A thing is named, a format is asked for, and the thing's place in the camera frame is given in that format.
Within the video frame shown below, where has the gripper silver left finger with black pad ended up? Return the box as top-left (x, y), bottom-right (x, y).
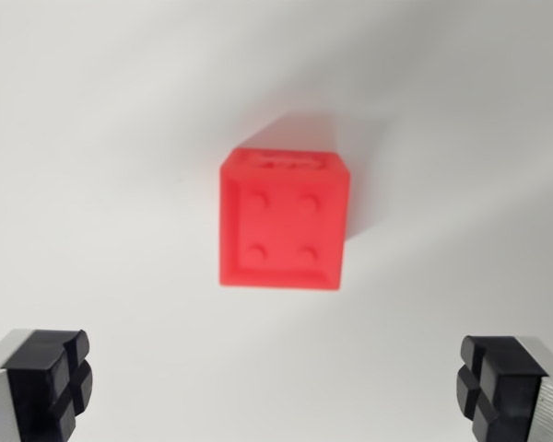
top-left (0, 328), bottom-right (94, 442)

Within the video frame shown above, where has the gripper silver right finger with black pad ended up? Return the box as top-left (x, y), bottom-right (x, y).
top-left (455, 334), bottom-right (553, 442)

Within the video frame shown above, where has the red infantino soft cube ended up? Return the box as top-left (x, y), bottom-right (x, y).
top-left (218, 146), bottom-right (352, 292)

